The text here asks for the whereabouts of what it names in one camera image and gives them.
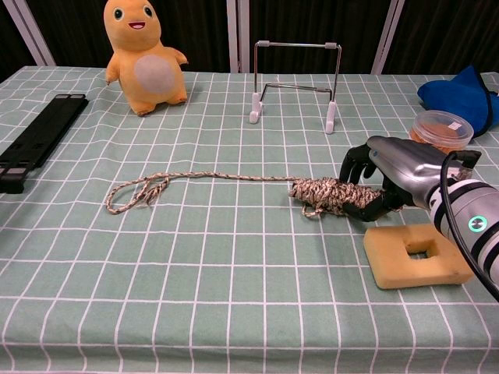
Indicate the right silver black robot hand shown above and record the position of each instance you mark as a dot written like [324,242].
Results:
[405,159]

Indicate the clear plastic jar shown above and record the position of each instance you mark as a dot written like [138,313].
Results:
[440,126]

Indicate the blue cloth pouch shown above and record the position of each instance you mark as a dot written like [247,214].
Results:
[456,93]

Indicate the yellow sponge with square hole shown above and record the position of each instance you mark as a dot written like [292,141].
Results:
[390,257]

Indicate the black curtain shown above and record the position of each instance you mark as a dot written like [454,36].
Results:
[304,23]

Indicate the green checkered tablecloth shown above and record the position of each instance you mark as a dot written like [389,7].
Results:
[234,272]

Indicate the yellow plush dinosaur toy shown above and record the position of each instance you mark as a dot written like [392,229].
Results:
[148,70]

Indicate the black folding stand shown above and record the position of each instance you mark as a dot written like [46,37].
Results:
[43,136]

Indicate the white frame post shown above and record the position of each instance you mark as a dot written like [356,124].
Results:
[388,35]
[244,35]
[35,35]
[232,35]

